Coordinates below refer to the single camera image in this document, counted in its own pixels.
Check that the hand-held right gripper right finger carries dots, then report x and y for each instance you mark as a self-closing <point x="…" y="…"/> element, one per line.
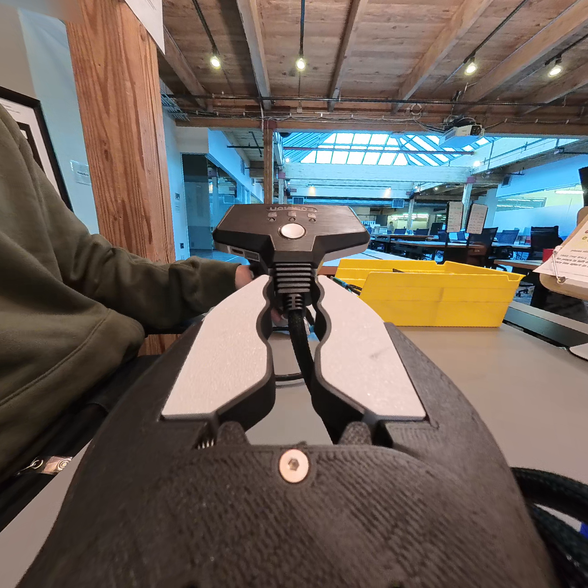
<point x="367" y="367"/>

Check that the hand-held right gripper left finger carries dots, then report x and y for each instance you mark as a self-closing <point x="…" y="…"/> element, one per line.
<point x="225" y="363"/>

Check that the yellow plastic bin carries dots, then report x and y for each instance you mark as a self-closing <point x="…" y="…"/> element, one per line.
<point x="367" y="265"/>
<point x="436" y="298"/>

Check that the person's left forearm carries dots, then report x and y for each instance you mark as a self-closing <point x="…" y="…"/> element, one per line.
<point x="183" y="289"/>

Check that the grey desk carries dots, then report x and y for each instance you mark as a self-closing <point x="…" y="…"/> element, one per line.
<point x="482" y="390"/>

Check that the person's left hand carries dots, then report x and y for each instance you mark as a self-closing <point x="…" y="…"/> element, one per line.
<point x="243" y="277"/>

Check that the black office chair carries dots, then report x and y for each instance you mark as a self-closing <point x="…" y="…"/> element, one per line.
<point x="483" y="243"/>
<point x="545" y="240"/>

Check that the standing whiteboard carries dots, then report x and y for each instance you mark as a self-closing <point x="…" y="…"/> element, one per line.
<point x="477" y="218"/>
<point x="454" y="217"/>

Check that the person in green hoodie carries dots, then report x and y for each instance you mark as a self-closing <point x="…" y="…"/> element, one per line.
<point x="59" y="298"/>

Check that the metal badge reel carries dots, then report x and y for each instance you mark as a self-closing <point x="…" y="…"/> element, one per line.
<point x="57" y="464"/>

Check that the skylight window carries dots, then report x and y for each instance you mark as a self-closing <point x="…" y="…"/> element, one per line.
<point x="367" y="149"/>

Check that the instruction poster board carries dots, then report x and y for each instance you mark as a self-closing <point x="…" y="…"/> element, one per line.
<point x="569" y="266"/>

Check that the wooden pillar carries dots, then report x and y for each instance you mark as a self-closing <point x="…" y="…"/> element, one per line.
<point x="119" y="138"/>

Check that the white ceiling projector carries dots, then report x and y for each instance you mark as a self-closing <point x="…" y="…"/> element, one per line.
<point x="459" y="135"/>

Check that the ceiling spot light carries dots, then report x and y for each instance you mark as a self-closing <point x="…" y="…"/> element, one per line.
<point x="555" y="70"/>
<point x="470" y="68"/>
<point x="215" y="61"/>
<point x="300" y="63"/>

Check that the black framed picture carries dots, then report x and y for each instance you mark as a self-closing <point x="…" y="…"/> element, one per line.
<point x="20" y="112"/>

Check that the white paper sheet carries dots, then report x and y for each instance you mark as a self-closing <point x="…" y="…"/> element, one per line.
<point x="147" y="18"/>

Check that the small wall label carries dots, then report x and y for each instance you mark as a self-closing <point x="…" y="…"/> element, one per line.
<point x="81" y="172"/>

